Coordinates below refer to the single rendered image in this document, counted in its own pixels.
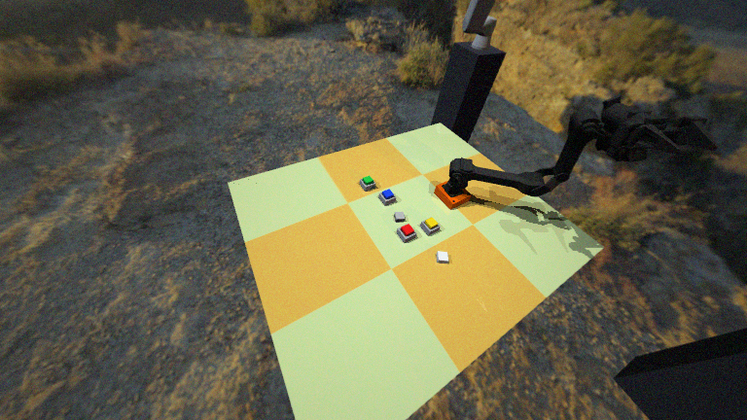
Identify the yellow button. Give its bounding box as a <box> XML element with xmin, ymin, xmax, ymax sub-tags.
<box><xmin>420</xmin><ymin>217</ymin><xmax>440</xmax><ymax>236</ymax></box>

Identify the red button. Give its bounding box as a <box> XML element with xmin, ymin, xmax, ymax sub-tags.
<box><xmin>397</xmin><ymin>224</ymin><xmax>417</xmax><ymax>243</ymax></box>

